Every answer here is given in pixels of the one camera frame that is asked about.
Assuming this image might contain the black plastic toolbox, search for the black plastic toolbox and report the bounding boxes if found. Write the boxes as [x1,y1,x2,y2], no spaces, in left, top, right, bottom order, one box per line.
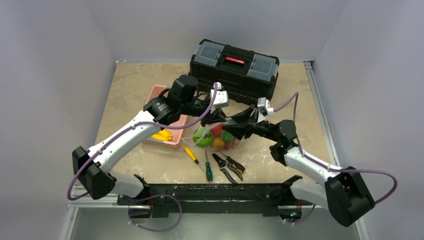
[188,39,280,105]

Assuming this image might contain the pink plastic basket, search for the pink plastic basket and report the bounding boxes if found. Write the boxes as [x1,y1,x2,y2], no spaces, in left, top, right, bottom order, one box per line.
[144,84,189,148]

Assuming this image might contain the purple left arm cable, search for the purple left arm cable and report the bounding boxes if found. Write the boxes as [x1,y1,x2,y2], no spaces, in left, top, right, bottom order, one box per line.
[66,82,220,202]

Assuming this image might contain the green toy melon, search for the green toy melon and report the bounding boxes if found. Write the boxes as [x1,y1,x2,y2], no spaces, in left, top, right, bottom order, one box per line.
[192,128,214,148]

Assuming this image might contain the clear zip top bag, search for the clear zip top bag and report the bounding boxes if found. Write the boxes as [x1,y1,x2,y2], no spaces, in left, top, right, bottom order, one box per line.
[182,118,242,152]

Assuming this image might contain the red toy bell pepper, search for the red toy bell pepper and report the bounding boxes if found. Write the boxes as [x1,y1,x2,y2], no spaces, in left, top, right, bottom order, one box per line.
[210,124,223,138]

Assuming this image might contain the green handled screwdriver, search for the green handled screwdriver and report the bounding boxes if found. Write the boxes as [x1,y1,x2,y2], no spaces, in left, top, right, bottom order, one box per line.
[204,150,213,183]

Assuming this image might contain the green toy bell pepper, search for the green toy bell pepper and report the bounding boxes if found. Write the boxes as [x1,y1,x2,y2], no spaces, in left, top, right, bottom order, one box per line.
[220,130,239,146]

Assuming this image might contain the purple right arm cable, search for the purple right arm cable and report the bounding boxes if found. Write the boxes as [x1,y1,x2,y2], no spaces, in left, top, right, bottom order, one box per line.
[272,92,398,206]

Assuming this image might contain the black orange screwdriver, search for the black orange screwdriver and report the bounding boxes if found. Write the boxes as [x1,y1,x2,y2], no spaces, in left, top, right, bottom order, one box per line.
[220,152,246,174]

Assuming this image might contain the yellow toy banana upper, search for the yellow toy banana upper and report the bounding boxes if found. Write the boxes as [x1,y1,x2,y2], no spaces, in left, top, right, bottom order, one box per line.
[158,129,173,139]

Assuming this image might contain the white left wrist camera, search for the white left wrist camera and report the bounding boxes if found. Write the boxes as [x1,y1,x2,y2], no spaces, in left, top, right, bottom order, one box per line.
[210,82,230,110]

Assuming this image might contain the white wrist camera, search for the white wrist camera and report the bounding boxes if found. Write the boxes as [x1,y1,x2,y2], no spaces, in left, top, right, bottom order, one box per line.
[210,82,230,110]
[257,97,274,117]

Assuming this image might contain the orange toy fruit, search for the orange toy fruit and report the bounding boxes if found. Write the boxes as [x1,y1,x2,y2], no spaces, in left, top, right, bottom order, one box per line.
[210,137,226,150]

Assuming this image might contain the yellow toy banana lower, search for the yellow toy banana lower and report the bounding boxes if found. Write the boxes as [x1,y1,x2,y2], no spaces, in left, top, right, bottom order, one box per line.
[150,133,172,142]

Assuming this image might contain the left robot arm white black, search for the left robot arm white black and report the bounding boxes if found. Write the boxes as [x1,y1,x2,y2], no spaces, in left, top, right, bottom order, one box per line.
[66,75,229,205]

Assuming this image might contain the yellow handled screwdriver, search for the yellow handled screwdriver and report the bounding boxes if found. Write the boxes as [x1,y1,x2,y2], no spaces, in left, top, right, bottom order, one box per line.
[184,146,205,173]

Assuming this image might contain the yellow toy banana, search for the yellow toy banana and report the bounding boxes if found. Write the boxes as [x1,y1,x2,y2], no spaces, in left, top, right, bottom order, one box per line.
[158,129,173,139]
[150,133,172,142]

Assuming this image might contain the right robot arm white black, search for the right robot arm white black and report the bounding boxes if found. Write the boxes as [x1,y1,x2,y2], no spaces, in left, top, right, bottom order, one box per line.
[223,106,376,227]

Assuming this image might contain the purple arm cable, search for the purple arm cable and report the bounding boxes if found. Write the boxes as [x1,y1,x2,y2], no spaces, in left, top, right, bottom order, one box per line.
[66,82,220,202]
[272,92,398,206]

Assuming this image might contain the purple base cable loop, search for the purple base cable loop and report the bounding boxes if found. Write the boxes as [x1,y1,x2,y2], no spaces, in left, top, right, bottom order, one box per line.
[127,193,185,233]

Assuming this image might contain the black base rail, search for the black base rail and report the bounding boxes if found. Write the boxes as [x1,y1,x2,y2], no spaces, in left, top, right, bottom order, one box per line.
[117,182,312,219]

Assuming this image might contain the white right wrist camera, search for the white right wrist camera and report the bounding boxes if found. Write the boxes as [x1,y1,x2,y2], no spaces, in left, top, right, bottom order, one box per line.
[257,97,274,117]

